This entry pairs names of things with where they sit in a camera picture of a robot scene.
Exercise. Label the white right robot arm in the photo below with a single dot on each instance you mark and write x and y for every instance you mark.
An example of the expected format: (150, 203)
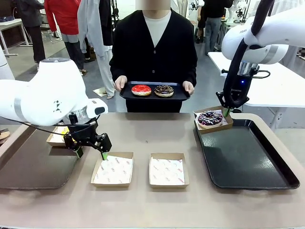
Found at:
(281, 26)

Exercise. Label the paper sheet on floor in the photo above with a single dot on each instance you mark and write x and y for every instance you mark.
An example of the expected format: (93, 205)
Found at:
(100, 91)

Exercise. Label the small black serving tray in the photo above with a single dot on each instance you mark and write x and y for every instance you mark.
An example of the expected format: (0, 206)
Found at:
(152, 97)

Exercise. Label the large black plastic tray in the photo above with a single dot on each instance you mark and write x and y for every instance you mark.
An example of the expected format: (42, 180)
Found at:
(238, 155)

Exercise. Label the large brown plastic tray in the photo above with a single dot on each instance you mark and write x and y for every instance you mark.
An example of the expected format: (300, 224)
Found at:
(35, 171)

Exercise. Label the red frosted donut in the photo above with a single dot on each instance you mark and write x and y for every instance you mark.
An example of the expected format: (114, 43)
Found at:
(135, 90)

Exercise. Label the white printed paper liner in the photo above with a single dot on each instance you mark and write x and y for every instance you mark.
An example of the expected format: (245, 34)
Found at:
(225, 122)
(114, 169)
(57, 136)
(166, 171)

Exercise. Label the yellow frosted donut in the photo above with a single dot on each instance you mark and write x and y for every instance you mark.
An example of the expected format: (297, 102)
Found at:
(65, 130)

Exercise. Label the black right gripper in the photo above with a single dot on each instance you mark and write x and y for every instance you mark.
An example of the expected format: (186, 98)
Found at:
(241, 91)

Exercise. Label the figure in black suit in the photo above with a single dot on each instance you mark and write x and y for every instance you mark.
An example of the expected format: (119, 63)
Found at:
(31, 23)

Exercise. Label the chocolate sprinkled donut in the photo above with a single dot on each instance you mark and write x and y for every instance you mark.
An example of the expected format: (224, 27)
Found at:
(159, 91)

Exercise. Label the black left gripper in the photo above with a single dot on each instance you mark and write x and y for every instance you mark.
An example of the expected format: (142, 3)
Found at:
(83, 133)

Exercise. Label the mannequin in red top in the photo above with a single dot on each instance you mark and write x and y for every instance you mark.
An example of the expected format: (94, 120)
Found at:
(63, 19)

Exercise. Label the person right hand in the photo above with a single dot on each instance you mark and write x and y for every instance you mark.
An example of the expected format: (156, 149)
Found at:
(120, 83)

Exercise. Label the person torso black cardigan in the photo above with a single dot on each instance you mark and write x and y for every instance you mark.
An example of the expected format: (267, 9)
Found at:
(133, 47)

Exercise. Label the white folding table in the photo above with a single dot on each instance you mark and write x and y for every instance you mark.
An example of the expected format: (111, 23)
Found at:
(274, 86)

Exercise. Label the person right forearm black sleeve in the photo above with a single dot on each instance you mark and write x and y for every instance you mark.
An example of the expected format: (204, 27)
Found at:
(117, 66)

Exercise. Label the cardboard box on floor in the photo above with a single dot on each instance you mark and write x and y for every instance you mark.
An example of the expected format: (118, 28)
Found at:
(91, 54)

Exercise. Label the white background desk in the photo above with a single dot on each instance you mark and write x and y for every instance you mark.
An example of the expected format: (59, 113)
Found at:
(12, 26)

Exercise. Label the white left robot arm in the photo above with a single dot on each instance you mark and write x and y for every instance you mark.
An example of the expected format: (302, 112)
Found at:
(35, 100)

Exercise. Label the sandal beside table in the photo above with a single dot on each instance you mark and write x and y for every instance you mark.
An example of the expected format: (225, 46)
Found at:
(4, 134)

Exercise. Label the person left hand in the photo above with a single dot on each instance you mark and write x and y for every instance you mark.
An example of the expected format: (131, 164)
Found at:
(188, 87)

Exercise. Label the kraft cardboard donut box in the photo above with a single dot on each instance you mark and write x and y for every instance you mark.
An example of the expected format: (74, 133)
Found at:
(214, 128)
(53, 143)
(169, 186)
(109, 185)

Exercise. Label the purple frosted sprinkled donut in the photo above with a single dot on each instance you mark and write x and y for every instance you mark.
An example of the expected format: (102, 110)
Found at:
(209, 118)

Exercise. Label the person left forearm black sleeve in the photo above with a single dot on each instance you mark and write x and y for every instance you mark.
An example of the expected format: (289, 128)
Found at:
(190, 69)

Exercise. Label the black object under table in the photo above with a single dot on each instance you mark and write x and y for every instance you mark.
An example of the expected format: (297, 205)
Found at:
(237, 110)

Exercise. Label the background person in jeans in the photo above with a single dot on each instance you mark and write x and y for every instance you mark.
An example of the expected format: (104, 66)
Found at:
(214, 26)

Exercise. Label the white cylindrical pedestal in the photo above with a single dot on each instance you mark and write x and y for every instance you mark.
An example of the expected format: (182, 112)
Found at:
(4, 64)

